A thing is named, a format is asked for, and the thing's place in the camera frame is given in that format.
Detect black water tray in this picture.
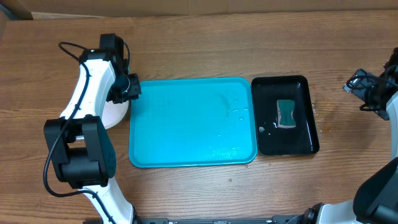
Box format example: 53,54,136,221
251,75,320,156

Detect pink plate with stain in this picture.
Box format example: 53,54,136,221
101,101,129,129

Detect teal plastic tray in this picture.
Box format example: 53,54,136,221
129,77,257,168

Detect green and yellow sponge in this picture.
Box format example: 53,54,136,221
277,100,296,129

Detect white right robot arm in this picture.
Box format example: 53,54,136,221
289,65,397,223

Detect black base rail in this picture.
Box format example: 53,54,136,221
132,215,316,224

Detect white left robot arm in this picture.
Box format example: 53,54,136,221
43,44,141,223

